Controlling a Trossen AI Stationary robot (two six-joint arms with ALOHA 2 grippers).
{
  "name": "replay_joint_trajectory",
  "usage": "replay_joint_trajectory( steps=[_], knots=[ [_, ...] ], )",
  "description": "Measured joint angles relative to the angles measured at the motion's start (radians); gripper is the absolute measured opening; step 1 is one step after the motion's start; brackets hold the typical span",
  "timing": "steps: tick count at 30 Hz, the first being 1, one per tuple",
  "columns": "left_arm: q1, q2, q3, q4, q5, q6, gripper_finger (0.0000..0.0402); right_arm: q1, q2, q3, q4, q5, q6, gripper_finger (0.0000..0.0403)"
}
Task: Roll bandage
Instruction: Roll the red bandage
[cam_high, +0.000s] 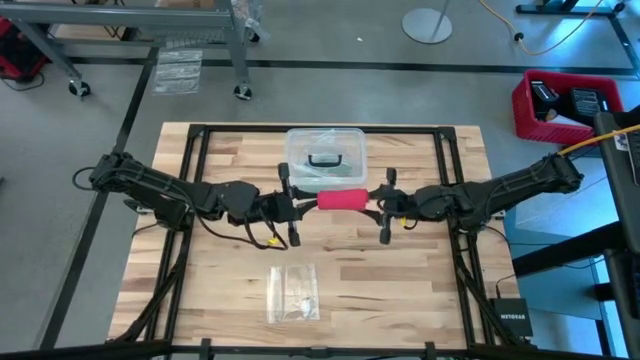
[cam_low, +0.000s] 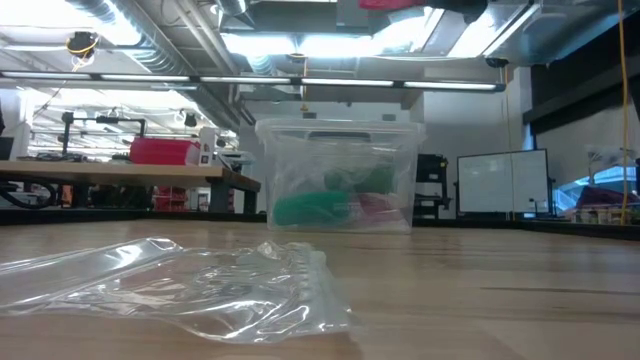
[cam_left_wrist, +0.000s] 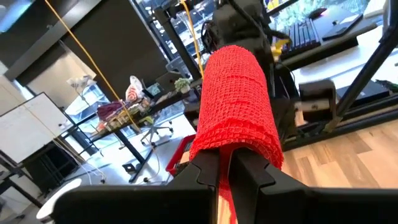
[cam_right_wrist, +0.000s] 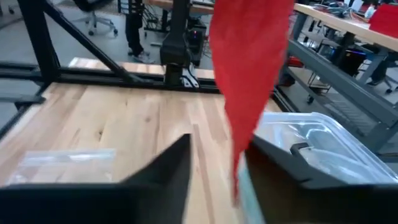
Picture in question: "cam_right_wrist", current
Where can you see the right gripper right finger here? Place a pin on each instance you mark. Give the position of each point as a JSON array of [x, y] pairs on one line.
[[311, 205]]

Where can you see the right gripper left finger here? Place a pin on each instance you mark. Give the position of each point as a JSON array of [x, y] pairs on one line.
[[124, 205]]

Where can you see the red elastic bandage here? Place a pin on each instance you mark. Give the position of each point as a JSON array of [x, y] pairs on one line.
[[248, 62]]

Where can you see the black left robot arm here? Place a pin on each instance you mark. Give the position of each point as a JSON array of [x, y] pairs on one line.
[[177, 46]]

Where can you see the clear plastic lidded container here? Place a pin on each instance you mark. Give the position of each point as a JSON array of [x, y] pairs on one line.
[[342, 146]]

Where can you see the clear zip bag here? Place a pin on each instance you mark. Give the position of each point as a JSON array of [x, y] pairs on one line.
[[62, 166]]

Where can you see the black computer tower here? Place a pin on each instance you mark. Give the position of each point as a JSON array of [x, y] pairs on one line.
[[351, 63]]

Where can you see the person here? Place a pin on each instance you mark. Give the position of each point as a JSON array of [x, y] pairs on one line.
[[381, 70], [133, 31]]

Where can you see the black computer case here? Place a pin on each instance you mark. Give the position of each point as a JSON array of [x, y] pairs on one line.
[[196, 43]]

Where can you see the wooden workbench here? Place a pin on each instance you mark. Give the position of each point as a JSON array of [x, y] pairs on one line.
[[342, 26]]

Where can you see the office chair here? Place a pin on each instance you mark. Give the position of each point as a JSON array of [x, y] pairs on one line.
[[99, 20]]

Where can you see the red storage bin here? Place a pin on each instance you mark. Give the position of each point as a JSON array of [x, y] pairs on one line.
[[385, 17]]

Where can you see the wooden table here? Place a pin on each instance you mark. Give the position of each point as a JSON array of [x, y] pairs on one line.
[[161, 3]]

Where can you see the black aluminium table frame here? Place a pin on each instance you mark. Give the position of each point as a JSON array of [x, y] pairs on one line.
[[37, 46]]

